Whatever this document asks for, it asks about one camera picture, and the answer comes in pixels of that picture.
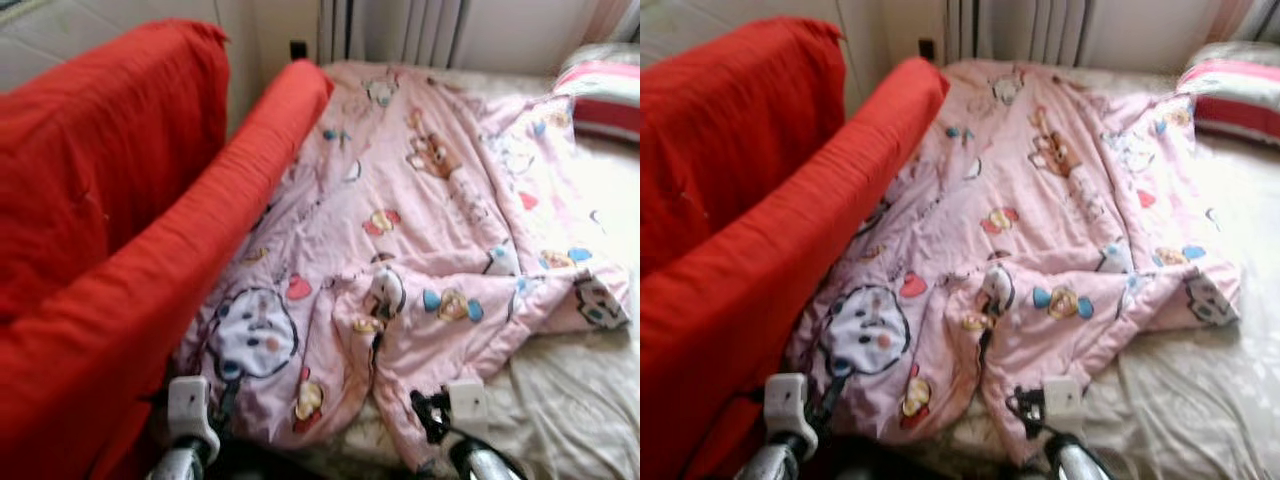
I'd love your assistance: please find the red white blue bolster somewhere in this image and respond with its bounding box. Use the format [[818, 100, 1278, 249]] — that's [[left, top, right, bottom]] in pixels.
[[552, 43, 641, 144], [1177, 40, 1280, 148]]

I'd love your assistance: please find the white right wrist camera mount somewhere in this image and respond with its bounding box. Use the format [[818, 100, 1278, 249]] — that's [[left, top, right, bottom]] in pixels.
[[444, 379, 492, 433], [1041, 376, 1087, 429]]

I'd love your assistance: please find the pink cartoon print blanket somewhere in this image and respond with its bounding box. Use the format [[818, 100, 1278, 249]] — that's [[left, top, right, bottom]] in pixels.
[[170, 60, 634, 473], [783, 58, 1244, 469]]

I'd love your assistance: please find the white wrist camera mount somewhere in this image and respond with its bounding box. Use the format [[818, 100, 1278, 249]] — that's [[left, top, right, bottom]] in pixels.
[[167, 376, 222, 463], [1041, 376, 1087, 429], [444, 379, 492, 433], [764, 372, 820, 463]]

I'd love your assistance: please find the grey pleated curtain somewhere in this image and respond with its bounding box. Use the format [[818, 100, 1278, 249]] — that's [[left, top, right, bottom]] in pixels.
[[317, 0, 469, 69], [943, 0, 1094, 69]]

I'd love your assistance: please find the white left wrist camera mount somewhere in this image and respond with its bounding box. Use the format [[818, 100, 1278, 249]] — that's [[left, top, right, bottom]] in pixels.
[[764, 372, 820, 463], [167, 376, 222, 463]]

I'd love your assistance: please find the red fabric sofa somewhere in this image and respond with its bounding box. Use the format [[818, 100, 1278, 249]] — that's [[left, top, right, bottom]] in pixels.
[[0, 18, 336, 480], [640, 18, 951, 480]]

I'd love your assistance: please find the pink sheer curtain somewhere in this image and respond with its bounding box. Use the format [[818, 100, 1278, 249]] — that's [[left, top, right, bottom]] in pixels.
[[583, 0, 641, 46], [1208, 0, 1280, 43]]

